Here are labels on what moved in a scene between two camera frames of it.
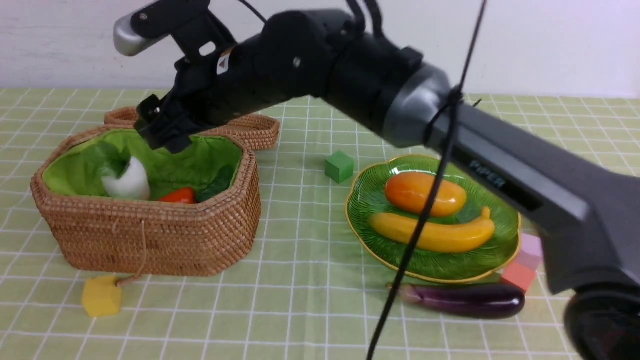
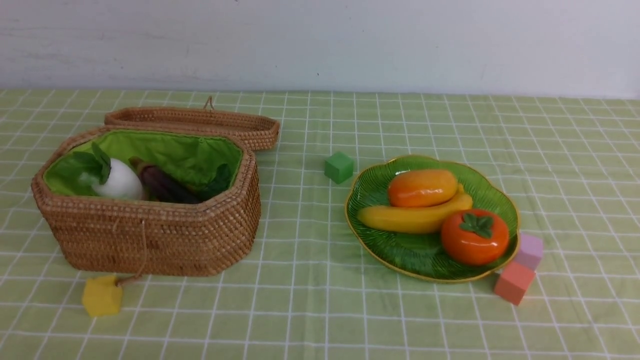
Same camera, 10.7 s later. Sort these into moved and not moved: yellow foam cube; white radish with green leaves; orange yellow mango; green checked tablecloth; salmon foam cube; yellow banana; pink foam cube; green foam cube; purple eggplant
Moved: yellow banana; purple eggplant; white radish with green leaves
Not moved: green foam cube; green checked tablecloth; salmon foam cube; pink foam cube; orange yellow mango; yellow foam cube
